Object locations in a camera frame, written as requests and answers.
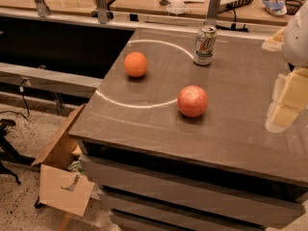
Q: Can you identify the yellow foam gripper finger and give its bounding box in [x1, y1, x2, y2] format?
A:
[265, 67, 308, 133]
[262, 27, 286, 52]

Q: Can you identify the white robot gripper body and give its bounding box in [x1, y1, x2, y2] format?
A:
[282, 1, 308, 66]

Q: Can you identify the orange fruit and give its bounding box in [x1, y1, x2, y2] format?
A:
[123, 52, 148, 77]

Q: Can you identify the red apple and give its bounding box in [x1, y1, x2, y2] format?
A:
[177, 85, 208, 117]

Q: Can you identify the blue white bowl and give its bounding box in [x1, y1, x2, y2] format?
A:
[263, 1, 287, 16]

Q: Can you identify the small black mesh cup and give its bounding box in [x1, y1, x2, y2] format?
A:
[285, 0, 302, 15]

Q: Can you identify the white power strip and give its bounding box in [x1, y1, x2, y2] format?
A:
[218, 0, 253, 13]

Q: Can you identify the green white soda can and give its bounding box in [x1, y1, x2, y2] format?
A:
[193, 25, 217, 65]

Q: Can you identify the clear plastic bowl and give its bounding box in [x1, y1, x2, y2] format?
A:
[167, 1, 188, 15]

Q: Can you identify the grey drawer cabinet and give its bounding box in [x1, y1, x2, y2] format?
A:
[70, 29, 308, 231]

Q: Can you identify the grey metal beam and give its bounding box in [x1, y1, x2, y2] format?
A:
[0, 63, 102, 98]

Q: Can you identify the open cardboard box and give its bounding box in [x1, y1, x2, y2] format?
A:
[32, 105, 94, 217]

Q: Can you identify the black stand base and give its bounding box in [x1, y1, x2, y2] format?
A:
[0, 118, 35, 185]

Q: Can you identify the metal bracket right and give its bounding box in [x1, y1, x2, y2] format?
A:
[205, 0, 220, 26]

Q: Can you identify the metal bracket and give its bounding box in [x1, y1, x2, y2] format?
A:
[95, 0, 108, 24]
[205, 0, 220, 26]
[34, 0, 51, 17]

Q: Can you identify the metal bracket middle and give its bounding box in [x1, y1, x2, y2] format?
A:
[95, 0, 108, 24]

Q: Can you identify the metal bracket left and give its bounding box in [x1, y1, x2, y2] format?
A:
[34, 0, 51, 17]

